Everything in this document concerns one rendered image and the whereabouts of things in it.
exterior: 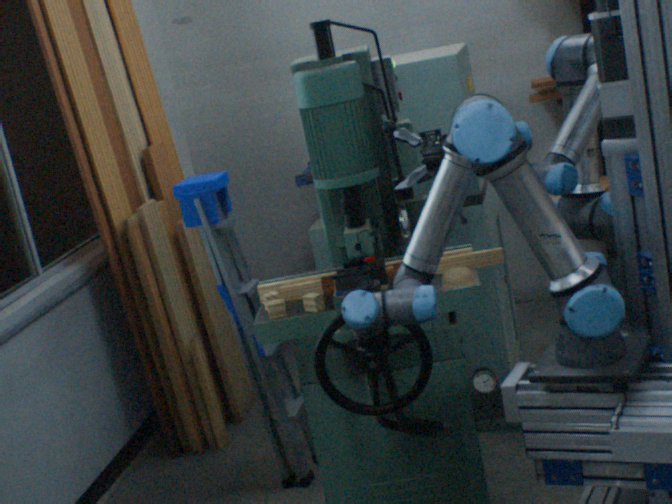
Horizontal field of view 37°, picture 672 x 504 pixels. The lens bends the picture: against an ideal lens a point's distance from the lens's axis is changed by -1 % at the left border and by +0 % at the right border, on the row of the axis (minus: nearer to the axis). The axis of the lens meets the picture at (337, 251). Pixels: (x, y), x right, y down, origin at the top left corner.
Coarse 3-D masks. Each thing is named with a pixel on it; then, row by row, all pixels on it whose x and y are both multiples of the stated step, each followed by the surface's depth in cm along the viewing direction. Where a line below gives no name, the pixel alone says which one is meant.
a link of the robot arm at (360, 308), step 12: (348, 300) 204; (360, 300) 204; (372, 300) 203; (348, 312) 203; (360, 312) 203; (372, 312) 203; (348, 324) 207; (360, 324) 203; (372, 324) 206; (384, 324) 206
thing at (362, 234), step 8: (368, 224) 274; (344, 232) 270; (352, 232) 269; (360, 232) 268; (368, 232) 268; (352, 240) 269; (360, 240) 269; (368, 240) 269; (352, 248) 270; (368, 248) 269; (352, 256) 270; (360, 256) 274
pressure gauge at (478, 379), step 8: (480, 368) 260; (488, 368) 260; (472, 376) 260; (480, 376) 258; (488, 376) 258; (472, 384) 259; (480, 384) 259; (488, 384) 259; (480, 392) 259; (488, 392) 262
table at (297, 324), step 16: (464, 288) 259; (480, 288) 259; (288, 304) 275; (448, 304) 260; (464, 304) 260; (480, 304) 260; (256, 320) 267; (272, 320) 264; (288, 320) 264; (304, 320) 263; (320, 320) 263; (256, 336) 265; (272, 336) 265; (288, 336) 265; (304, 336) 265; (336, 336) 254; (352, 336) 254
